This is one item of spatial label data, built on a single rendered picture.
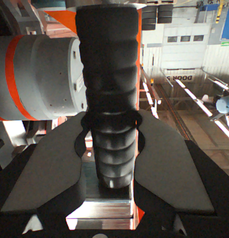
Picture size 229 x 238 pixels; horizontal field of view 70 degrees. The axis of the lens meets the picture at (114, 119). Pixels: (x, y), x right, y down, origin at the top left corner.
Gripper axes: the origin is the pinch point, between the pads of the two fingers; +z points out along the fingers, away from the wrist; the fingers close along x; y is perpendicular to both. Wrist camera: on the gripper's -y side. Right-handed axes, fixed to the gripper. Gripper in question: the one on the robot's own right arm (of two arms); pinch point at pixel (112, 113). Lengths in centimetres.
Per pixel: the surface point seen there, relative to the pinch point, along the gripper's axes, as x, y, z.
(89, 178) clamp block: -2.6, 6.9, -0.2
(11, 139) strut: -21.1, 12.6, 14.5
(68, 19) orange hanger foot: -19, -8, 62
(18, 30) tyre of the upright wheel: -29, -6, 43
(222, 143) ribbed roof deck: 635, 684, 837
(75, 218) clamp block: -3.8, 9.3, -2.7
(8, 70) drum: -14.0, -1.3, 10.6
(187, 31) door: 473, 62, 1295
